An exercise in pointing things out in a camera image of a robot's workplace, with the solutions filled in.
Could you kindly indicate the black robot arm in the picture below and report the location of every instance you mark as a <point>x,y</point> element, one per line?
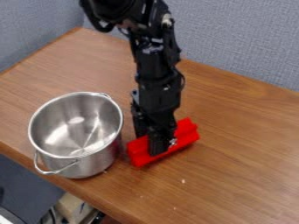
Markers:
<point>146,23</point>

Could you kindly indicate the metal pot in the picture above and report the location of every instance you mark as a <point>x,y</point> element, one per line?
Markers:
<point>75,133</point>

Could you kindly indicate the red block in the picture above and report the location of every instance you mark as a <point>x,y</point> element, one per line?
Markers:
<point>145,152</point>

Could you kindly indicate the beige box under table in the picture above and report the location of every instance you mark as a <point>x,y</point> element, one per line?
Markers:
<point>73,208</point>

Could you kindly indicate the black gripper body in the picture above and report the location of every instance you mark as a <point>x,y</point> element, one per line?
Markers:
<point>158,96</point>

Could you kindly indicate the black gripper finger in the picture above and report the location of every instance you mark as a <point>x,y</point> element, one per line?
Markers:
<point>139,121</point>
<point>161,133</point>

